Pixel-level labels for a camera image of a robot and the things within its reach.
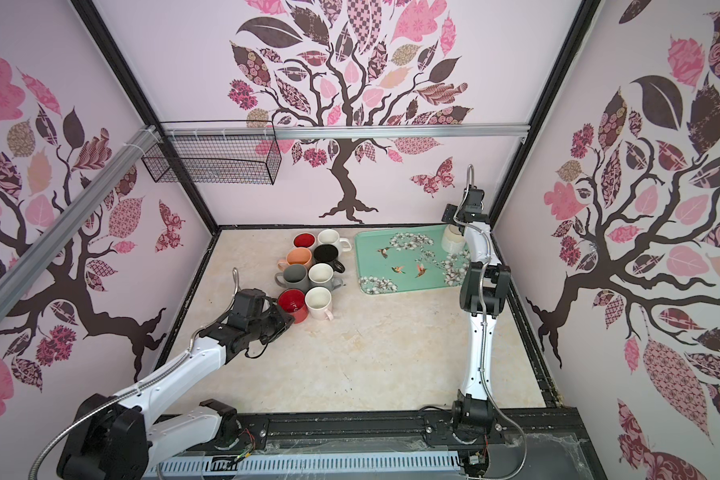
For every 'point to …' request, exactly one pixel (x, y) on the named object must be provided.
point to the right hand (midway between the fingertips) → (458, 208)
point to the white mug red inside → (304, 240)
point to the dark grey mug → (293, 276)
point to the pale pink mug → (318, 300)
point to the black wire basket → (215, 152)
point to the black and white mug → (328, 253)
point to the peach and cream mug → (297, 255)
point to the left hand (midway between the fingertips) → (296, 322)
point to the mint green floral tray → (391, 260)
